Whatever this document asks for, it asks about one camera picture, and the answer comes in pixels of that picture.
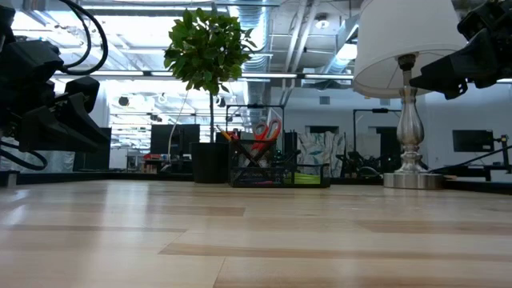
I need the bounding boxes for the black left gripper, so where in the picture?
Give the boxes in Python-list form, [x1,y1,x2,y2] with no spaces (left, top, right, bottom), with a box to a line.
[0,39,112,154]

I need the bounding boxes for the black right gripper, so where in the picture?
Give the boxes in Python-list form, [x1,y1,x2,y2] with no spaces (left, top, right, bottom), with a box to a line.
[410,0,512,102]

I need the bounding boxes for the thick green sticky note pad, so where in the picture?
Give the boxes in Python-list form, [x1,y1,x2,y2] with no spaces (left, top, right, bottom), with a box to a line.
[290,175,322,186]

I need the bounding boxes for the red handled scissors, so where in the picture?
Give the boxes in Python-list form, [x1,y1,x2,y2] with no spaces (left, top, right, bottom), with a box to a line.
[250,118,283,154]

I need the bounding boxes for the black mesh desk organizer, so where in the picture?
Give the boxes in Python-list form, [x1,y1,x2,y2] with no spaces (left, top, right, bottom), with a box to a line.
[229,138,332,189]

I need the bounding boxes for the grey background curtain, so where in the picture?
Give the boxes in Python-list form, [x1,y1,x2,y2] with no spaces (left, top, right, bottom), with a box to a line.
[0,138,79,174]

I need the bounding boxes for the black background panel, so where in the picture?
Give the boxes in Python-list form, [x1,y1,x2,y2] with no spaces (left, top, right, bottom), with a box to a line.
[73,126,112,172]

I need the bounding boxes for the white shade silver table lamp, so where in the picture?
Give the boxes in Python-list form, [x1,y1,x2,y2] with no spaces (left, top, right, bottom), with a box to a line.
[352,0,470,190]

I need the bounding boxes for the red background boxes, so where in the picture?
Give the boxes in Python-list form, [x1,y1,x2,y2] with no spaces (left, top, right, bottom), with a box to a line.
[142,153,167,174]

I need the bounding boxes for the black background rig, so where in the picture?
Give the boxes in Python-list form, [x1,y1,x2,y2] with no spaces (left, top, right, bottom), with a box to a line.
[423,134,512,182]

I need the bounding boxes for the dark background monitor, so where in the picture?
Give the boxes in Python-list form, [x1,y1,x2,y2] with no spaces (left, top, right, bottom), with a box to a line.
[150,123,201,155]

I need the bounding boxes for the leaf print fabric panel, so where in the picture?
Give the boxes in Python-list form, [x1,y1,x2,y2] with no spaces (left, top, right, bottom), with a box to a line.
[298,130,347,178]

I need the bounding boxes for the green potted plant black pot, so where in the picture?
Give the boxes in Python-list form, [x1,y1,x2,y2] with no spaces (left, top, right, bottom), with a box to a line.
[162,6,258,184]

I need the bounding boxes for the black tall background box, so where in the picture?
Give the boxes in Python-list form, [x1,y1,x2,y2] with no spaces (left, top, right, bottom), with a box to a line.
[282,130,299,161]

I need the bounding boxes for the black cable loop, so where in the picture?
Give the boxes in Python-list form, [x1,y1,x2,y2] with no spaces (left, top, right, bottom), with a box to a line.
[0,139,49,172]

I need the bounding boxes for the black aluminium table frame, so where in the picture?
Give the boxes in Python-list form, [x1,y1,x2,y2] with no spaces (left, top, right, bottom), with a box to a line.
[0,170,512,196]

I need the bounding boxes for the black wall screen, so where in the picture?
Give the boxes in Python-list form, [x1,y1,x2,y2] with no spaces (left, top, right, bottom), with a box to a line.
[452,129,495,154]

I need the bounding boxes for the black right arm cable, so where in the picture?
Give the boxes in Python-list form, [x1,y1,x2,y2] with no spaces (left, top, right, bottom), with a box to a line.
[430,144,512,174]

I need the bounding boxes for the black metal stand frame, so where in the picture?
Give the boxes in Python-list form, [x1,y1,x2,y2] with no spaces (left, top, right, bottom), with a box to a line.
[226,103,286,141]
[353,107,402,177]

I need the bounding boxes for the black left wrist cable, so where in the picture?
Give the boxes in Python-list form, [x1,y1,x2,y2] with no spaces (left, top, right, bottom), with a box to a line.
[58,0,110,76]

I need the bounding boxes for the thin white cord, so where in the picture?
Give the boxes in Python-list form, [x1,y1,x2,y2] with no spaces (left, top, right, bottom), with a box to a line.
[166,90,190,171]

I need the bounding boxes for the silver ribbed air duct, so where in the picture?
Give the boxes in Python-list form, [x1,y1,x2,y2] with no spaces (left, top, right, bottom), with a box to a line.
[238,0,274,133]

